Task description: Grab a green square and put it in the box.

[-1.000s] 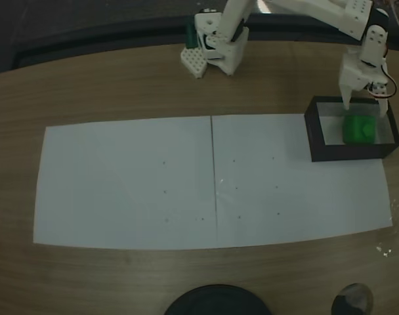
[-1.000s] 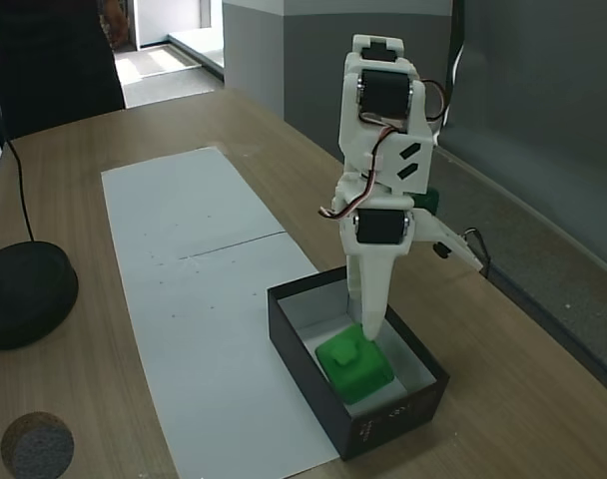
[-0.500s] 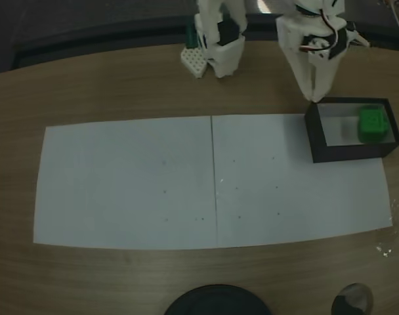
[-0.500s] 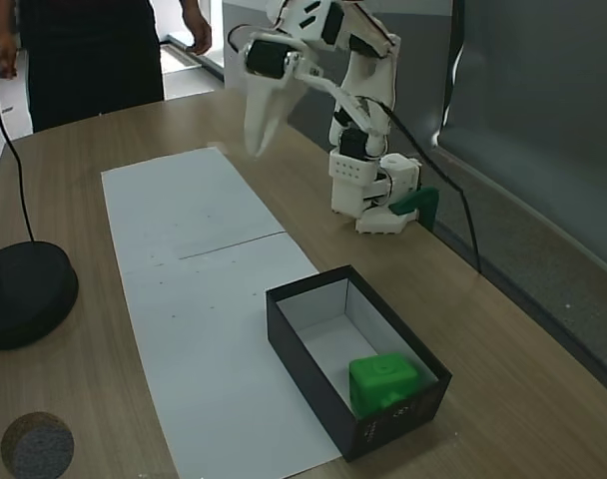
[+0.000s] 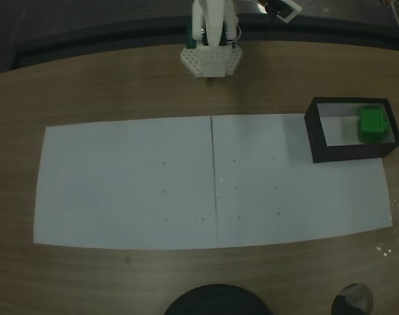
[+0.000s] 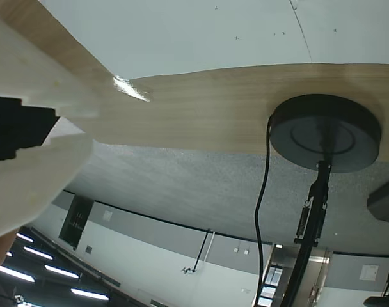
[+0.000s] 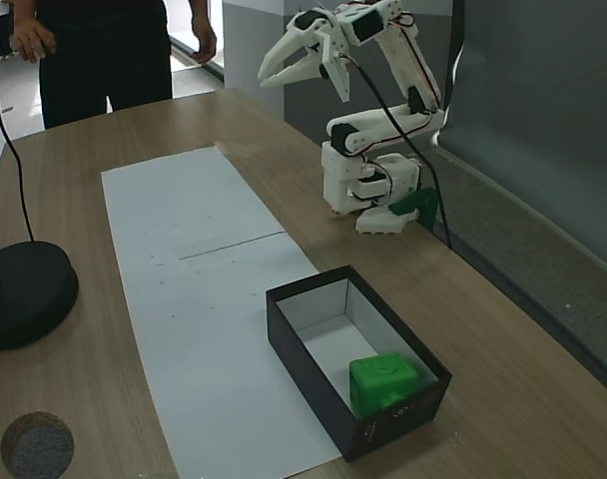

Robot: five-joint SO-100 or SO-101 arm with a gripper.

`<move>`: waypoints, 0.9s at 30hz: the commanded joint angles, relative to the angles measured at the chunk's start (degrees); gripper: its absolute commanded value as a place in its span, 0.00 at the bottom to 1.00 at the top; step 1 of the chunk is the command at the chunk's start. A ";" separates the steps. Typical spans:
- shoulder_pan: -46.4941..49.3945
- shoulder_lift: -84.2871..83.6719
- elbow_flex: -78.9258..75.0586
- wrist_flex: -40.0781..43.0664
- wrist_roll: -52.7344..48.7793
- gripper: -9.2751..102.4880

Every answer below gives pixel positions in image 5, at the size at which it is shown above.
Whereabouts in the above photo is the green square block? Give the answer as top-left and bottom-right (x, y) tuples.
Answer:
(356, 104), (391, 144)

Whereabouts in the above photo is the dark brown open box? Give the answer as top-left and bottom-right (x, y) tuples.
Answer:
(304, 96), (399, 164)

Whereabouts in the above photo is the green table clamp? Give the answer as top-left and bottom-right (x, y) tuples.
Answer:
(184, 28), (199, 50)

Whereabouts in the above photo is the white paper sheet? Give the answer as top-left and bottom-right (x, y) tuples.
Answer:
(33, 115), (219, 251)
(211, 113), (394, 249)

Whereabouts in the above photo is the round silver dark object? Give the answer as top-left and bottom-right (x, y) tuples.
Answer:
(330, 282), (375, 315)

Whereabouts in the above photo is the black round object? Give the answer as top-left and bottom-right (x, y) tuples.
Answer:
(163, 283), (272, 315)

